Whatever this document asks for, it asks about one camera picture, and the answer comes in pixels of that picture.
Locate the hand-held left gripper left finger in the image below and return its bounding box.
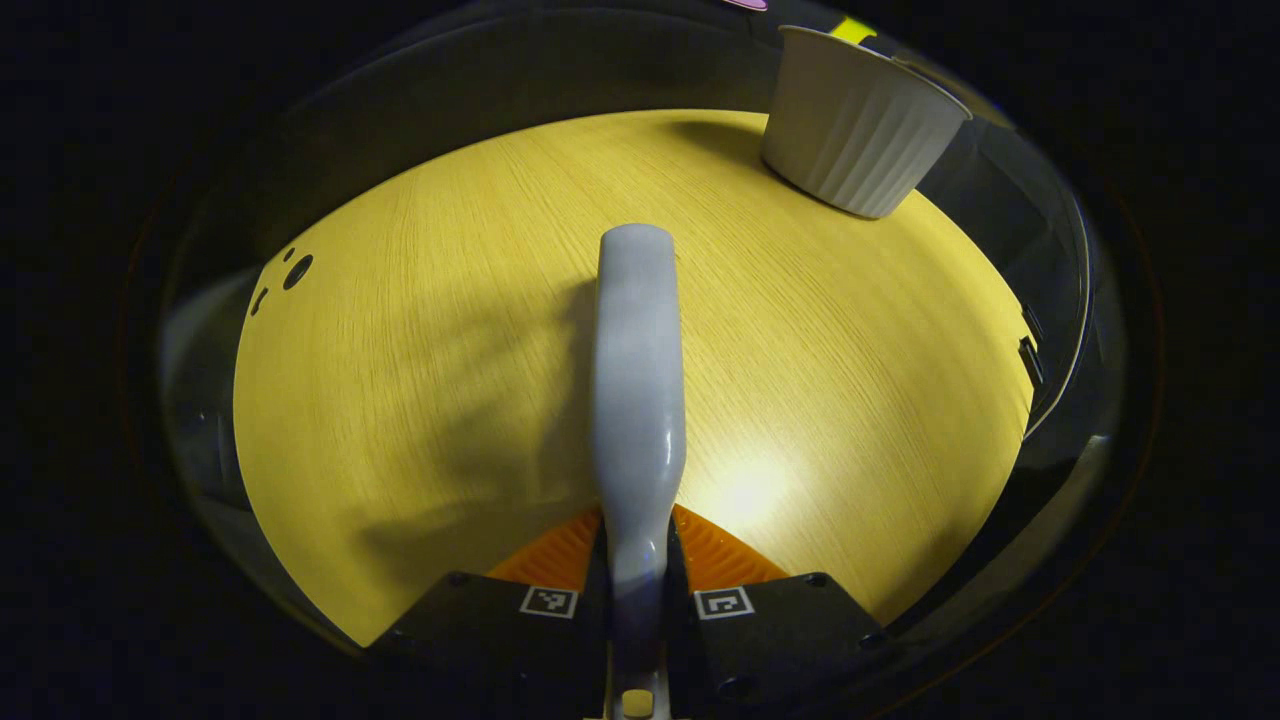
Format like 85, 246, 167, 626
365, 505, 613, 720

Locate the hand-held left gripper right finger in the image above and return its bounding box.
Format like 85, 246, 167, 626
665, 503, 893, 720

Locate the small grey broom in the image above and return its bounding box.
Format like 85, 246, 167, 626
590, 223, 689, 720

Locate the white ribbed garbage bin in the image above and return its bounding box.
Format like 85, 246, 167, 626
760, 25, 973, 220

